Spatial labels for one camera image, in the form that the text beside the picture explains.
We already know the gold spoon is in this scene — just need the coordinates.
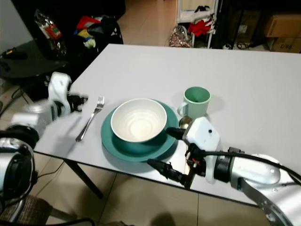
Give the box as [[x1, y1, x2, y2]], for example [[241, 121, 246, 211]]
[[178, 116, 195, 176]]

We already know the red yellow blue toy pile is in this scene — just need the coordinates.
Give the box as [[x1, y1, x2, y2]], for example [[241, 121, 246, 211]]
[[73, 15, 100, 48]]

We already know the black round side table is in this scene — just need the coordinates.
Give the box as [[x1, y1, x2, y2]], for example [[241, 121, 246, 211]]
[[0, 44, 91, 92]]

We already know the teal ceramic plate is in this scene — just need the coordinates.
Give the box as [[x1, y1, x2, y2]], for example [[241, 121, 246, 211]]
[[101, 100, 180, 162]]

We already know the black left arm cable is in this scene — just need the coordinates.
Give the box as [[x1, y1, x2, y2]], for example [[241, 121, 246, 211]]
[[0, 96, 22, 117]]

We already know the clear printed snack bag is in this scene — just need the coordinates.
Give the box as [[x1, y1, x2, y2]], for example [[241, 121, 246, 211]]
[[33, 9, 63, 48]]

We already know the patterned shopping bag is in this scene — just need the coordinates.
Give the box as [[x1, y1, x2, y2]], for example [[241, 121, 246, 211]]
[[169, 25, 194, 48]]

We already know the white ceramic bowl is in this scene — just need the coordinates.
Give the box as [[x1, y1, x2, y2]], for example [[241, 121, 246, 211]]
[[110, 97, 168, 143]]

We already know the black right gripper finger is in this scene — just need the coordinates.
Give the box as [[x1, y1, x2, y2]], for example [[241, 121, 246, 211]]
[[146, 159, 191, 186], [166, 127, 191, 141]]

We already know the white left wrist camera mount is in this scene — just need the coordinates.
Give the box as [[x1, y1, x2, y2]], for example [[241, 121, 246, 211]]
[[48, 72, 72, 117]]

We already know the brown woven seat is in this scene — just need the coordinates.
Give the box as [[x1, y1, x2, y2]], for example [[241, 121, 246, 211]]
[[2, 195, 77, 225]]

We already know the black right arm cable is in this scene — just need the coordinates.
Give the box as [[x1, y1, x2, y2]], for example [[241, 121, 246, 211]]
[[204, 149, 301, 174]]

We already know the red cloth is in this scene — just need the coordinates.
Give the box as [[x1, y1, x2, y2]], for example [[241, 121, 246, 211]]
[[187, 18, 213, 37]]

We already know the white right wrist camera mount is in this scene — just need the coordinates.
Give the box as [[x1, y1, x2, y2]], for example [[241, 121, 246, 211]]
[[183, 116, 221, 154]]

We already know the green mug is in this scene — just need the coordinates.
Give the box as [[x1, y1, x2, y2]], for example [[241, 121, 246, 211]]
[[177, 86, 212, 119]]

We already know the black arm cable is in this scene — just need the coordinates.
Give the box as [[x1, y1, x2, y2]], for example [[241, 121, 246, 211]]
[[0, 96, 22, 117], [204, 149, 301, 174]]

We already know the black table leg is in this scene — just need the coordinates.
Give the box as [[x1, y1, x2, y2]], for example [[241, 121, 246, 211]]
[[63, 160, 103, 199]]

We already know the white shelf rack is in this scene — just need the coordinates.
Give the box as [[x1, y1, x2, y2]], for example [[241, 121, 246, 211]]
[[176, 0, 220, 48]]

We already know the black bag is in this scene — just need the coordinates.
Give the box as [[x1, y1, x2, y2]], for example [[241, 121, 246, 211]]
[[88, 16, 124, 46]]

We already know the small black device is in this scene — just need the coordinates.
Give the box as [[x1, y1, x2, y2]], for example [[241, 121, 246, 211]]
[[2, 49, 29, 60]]

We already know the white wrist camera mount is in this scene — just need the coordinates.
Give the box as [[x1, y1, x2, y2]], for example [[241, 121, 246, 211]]
[[183, 116, 221, 154], [48, 72, 72, 117]]

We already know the printed brown cardboard box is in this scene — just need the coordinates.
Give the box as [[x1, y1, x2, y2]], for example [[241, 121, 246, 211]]
[[267, 38, 301, 54]]

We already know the silver fork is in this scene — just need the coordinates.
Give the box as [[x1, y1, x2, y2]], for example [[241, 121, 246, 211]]
[[75, 96, 105, 143]]

